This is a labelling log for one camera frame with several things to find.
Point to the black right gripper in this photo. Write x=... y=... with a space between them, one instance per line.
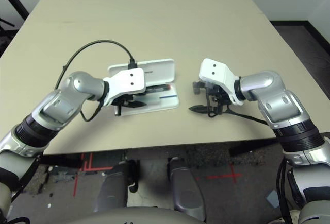
x=219 y=99

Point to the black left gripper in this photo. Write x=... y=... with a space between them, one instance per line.
x=125 y=100

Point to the red and black marker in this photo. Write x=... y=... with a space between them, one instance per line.
x=159 y=88

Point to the white plastic pencil case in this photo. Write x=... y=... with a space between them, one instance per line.
x=159 y=69

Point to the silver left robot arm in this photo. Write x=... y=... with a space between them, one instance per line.
x=77 y=85

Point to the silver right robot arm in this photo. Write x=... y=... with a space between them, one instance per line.
x=270 y=87

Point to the grey robot left leg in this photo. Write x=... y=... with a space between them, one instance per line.
x=113 y=188

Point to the grey robot leg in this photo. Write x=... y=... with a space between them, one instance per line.
x=187 y=190
x=113 y=188

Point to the grey robot right leg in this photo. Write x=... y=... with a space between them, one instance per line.
x=187 y=190

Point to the grey robot torso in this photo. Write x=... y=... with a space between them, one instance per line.
x=134 y=217

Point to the black tripod stand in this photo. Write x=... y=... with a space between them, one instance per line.
x=6 y=24

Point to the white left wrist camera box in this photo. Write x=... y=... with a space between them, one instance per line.
x=129 y=79

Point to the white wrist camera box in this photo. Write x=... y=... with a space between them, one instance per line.
x=129 y=79
x=214 y=72

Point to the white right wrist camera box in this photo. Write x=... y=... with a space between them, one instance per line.
x=214 y=72

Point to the wooden side table black frame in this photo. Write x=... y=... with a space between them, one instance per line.
x=15 y=1

